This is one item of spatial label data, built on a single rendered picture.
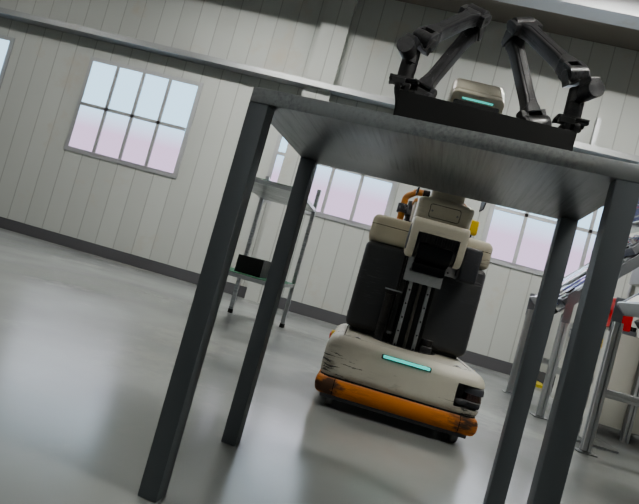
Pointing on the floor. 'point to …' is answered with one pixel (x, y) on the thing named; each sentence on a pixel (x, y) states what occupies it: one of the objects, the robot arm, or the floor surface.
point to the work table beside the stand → (565, 164)
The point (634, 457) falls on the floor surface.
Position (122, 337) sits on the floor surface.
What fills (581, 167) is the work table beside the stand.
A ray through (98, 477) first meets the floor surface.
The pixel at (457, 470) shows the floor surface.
